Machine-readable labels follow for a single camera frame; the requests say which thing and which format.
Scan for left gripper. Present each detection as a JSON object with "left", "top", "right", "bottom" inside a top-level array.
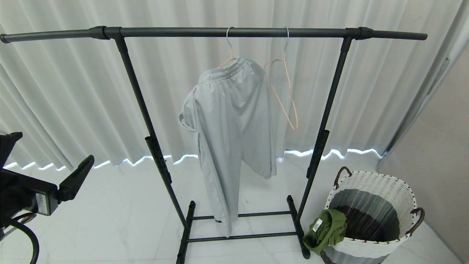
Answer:
[{"left": 0, "top": 132, "right": 95, "bottom": 228}]

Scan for pale grey trousers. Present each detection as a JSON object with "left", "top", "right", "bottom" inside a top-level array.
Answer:
[{"left": 178, "top": 56, "right": 278, "bottom": 238}]

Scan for white laundry basket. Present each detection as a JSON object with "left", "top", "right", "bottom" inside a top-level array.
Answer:
[{"left": 322, "top": 166, "right": 425, "bottom": 264}]

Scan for green garment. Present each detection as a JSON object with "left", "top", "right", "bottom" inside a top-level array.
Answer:
[{"left": 303, "top": 209, "right": 348, "bottom": 256}]

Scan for black clothes rack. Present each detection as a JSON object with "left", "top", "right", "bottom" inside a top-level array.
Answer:
[{"left": 0, "top": 26, "right": 428, "bottom": 261}]

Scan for pink clothes hanger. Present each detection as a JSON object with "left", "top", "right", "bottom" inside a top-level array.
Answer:
[
  {"left": 219, "top": 27, "right": 239, "bottom": 69},
  {"left": 264, "top": 27, "right": 298, "bottom": 131}
]

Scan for white curtain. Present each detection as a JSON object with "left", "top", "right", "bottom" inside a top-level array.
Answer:
[{"left": 0, "top": 0, "right": 469, "bottom": 171}]

